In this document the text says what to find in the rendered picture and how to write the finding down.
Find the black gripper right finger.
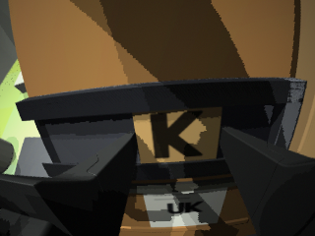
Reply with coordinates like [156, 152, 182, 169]
[218, 125, 315, 236]

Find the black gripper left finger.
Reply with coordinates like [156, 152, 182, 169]
[0, 131, 138, 236]

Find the grey flat rectangular slab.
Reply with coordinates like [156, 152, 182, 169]
[15, 71, 27, 93]

